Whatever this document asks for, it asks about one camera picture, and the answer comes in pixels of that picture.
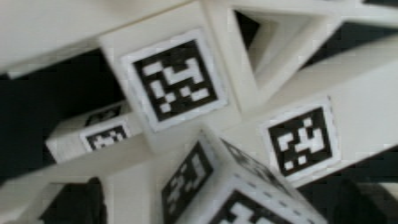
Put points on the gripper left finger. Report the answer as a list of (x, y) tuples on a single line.
[(77, 207)]

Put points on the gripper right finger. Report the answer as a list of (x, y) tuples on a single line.
[(356, 201)]

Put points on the white chair leg block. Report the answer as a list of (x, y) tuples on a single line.
[(93, 131)]

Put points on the white chair back frame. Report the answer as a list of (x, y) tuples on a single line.
[(268, 70)]

